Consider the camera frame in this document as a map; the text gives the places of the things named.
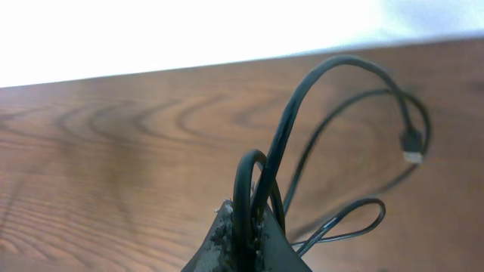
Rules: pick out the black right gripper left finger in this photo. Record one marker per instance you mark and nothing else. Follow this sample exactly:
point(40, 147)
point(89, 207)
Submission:
point(216, 253)

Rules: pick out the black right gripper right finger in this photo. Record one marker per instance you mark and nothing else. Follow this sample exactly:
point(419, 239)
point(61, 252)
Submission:
point(275, 254)

